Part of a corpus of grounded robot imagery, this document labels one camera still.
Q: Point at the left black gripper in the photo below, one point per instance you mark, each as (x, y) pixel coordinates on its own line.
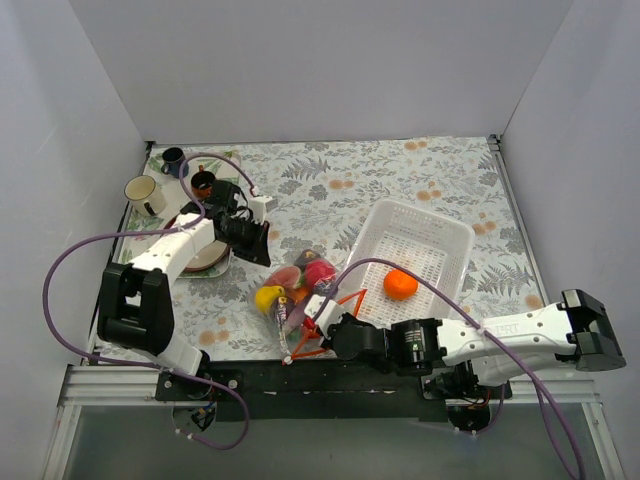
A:
(257, 245)

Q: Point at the yellow fake lemon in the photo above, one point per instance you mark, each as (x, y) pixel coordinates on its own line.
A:
(266, 295)

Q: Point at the orange fake mandarin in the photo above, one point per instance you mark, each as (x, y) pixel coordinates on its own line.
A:
(399, 286)

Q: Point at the clear zip top bag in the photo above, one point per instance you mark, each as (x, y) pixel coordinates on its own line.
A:
(298, 336)

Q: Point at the red fake apple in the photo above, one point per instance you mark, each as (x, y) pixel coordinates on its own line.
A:
(319, 270)

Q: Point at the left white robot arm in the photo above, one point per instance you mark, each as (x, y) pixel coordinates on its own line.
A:
(135, 303)

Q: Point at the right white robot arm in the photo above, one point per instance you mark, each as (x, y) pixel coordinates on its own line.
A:
(575, 330)

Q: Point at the red rimmed plate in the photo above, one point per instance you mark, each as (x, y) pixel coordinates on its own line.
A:
(208, 257)

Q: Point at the brown orange small cup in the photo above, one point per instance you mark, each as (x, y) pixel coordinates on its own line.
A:
(202, 184)

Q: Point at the floral patterned tablecloth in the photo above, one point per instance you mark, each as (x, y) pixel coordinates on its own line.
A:
(325, 192)

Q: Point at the leaf patterned serving tray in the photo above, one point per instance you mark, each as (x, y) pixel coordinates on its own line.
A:
(176, 198)

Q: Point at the white perforated plastic basket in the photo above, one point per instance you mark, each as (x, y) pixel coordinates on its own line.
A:
(435, 247)

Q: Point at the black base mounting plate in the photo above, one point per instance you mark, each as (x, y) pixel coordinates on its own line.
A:
(329, 389)

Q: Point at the cream enamel mug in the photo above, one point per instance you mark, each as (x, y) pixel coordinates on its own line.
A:
(145, 195)

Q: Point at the dark blue mug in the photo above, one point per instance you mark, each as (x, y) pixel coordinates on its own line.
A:
(174, 163)

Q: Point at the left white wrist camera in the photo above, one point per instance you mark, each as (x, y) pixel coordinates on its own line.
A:
(260, 206)

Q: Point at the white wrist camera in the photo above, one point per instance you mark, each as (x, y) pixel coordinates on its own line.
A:
(324, 312)
(260, 206)

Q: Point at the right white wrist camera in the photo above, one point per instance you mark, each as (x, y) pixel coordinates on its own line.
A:
(324, 312)

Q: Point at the aluminium frame rail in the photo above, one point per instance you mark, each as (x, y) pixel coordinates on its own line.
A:
(128, 385)

